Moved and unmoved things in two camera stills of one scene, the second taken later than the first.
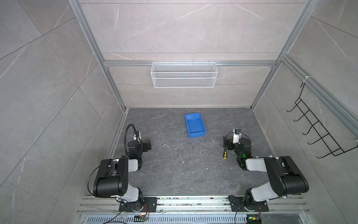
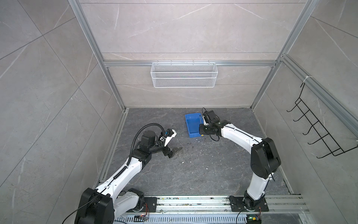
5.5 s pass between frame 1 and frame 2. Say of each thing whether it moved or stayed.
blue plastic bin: stayed
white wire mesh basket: stayed
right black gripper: moved
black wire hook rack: stayed
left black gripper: moved
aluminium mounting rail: stayed
